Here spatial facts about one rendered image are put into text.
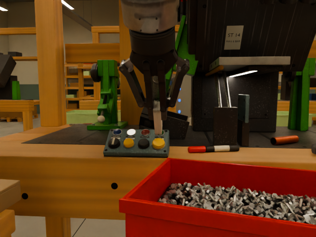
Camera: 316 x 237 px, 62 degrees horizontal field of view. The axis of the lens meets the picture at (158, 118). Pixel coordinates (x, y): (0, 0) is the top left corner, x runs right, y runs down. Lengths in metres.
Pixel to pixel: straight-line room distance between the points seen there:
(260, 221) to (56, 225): 1.26
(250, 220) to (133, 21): 0.30
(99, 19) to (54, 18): 10.31
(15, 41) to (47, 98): 11.63
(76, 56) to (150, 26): 0.99
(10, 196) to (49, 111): 0.82
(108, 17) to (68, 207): 11.04
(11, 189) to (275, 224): 0.43
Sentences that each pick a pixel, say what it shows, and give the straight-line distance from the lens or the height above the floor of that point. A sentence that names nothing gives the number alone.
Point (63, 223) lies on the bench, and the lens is 1.47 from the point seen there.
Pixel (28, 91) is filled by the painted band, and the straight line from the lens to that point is 12.56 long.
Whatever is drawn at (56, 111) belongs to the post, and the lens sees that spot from 1.32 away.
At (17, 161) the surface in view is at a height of 0.89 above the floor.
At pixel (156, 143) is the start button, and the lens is 0.60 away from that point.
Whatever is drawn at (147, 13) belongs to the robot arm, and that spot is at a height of 1.16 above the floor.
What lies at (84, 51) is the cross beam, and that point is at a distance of 1.37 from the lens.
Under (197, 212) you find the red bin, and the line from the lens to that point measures 0.32.
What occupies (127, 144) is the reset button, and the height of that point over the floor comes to 0.93.
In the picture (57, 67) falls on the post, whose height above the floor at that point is 1.16.
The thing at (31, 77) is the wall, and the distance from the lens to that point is 12.48.
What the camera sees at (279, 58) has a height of 1.13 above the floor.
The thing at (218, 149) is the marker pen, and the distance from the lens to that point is 0.67.
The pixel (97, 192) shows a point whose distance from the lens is 0.65.
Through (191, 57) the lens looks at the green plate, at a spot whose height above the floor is 1.15.
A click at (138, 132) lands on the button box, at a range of 0.65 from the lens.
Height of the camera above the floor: 1.06
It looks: 6 degrees down
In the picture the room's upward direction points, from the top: straight up
